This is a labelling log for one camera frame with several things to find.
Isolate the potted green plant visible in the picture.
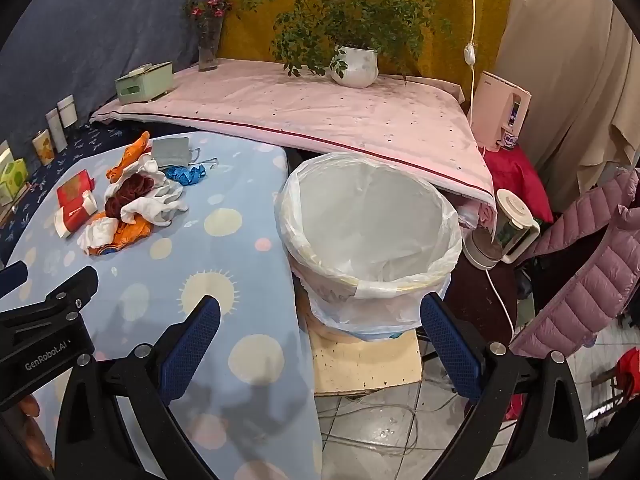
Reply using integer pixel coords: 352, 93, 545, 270
240, 0, 453, 90

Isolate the white canister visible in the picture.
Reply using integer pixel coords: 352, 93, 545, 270
56, 94, 77, 128
46, 108, 68, 153

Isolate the beige wooden stool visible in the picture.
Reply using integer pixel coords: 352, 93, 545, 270
295, 280, 422, 396

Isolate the red and white packet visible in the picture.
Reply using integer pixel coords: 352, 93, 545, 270
54, 170, 98, 238

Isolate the white electric kettle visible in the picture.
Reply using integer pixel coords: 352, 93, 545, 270
462, 188, 542, 268

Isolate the blue plastic wrapper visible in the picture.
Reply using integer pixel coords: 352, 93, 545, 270
165, 162, 208, 186

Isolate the beige curtain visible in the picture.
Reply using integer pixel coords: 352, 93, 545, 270
492, 0, 640, 201

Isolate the green printed box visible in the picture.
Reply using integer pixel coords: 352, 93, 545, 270
0, 157, 28, 196

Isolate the white plastic bag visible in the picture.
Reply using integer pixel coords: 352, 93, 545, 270
274, 152, 463, 342

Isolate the pink countertop appliance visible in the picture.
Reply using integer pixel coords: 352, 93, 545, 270
472, 71, 532, 152

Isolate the glass vase with red flowers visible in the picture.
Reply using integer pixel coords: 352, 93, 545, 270
182, 0, 233, 72

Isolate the maroon cloth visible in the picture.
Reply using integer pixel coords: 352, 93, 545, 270
104, 174, 157, 221

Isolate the green tissue box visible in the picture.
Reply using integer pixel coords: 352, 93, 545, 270
115, 61, 176, 106

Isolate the person's left hand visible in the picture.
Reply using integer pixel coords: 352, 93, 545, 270
0, 392, 56, 471

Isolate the grey-blue cloth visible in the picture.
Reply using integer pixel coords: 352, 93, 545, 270
0, 0, 228, 171

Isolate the yellow cloth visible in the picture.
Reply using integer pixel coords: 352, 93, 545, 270
220, 0, 516, 106

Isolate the pink down jacket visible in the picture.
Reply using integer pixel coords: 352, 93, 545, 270
510, 167, 640, 361

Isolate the white tissue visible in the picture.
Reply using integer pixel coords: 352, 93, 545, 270
127, 154, 166, 186
120, 185, 190, 227
77, 217, 118, 256

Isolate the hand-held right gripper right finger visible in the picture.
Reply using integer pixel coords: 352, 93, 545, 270
419, 292, 588, 480

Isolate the pink blanket with red stripe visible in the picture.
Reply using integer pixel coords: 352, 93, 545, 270
90, 57, 497, 206

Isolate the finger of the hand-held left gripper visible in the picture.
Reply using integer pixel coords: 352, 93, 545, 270
0, 260, 29, 292
0, 265, 100, 333

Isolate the white cable with switch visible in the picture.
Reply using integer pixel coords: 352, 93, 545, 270
464, 0, 481, 126

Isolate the red cloth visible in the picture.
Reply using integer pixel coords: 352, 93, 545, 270
482, 144, 555, 226

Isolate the white floor cable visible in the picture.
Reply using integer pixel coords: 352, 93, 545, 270
320, 395, 421, 456

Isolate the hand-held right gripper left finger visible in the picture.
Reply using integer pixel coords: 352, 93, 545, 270
55, 295, 222, 480

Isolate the yellow printed tin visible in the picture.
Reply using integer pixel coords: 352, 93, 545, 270
32, 129, 53, 166

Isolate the white kettle cable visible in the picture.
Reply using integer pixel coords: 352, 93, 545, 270
482, 265, 518, 341

